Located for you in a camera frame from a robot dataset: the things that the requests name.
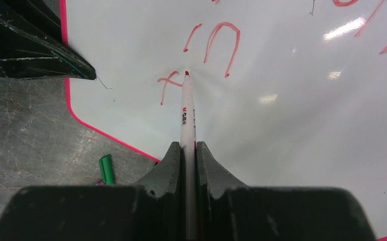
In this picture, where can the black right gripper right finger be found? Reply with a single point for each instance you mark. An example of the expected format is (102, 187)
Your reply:
(214, 186)

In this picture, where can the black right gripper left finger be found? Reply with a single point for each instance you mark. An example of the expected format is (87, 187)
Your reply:
(157, 206)

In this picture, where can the red whiteboard marker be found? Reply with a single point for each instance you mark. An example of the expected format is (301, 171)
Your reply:
(188, 148)

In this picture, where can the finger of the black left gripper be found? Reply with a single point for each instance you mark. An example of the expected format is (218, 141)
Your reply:
(31, 44)

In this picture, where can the pink framed whiteboard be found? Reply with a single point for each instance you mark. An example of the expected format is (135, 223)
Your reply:
(287, 93)

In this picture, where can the green whiteboard marker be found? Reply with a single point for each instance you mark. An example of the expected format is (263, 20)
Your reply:
(107, 174)

